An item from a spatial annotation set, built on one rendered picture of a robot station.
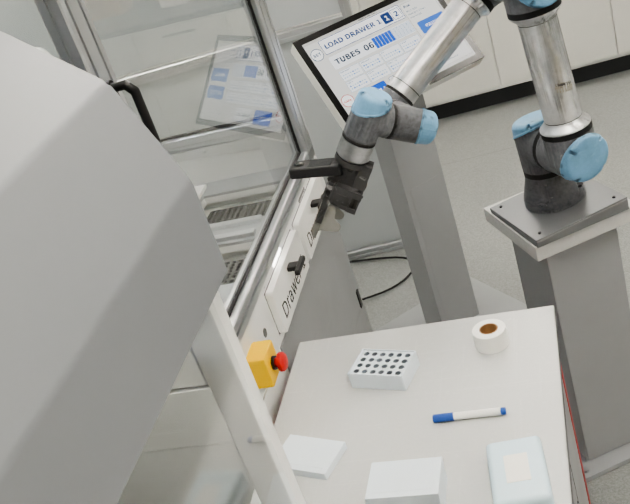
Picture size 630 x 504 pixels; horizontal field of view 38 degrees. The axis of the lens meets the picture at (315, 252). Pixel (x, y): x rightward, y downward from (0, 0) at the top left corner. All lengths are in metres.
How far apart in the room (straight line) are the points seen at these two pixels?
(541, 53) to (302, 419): 0.93
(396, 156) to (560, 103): 0.94
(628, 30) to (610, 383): 2.83
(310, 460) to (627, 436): 1.21
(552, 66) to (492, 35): 2.91
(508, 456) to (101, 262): 0.89
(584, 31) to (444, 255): 2.20
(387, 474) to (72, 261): 0.87
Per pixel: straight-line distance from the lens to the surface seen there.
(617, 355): 2.55
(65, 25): 1.49
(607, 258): 2.39
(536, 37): 2.03
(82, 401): 0.84
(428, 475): 1.59
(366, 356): 1.93
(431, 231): 3.06
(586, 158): 2.12
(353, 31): 2.83
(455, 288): 3.20
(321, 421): 1.86
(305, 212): 2.33
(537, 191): 2.29
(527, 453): 1.60
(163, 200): 1.05
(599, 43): 5.07
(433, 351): 1.95
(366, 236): 3.92
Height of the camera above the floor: 1.89
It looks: 27 degrees down
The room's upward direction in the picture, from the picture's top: 19 degrees counter-clockwise
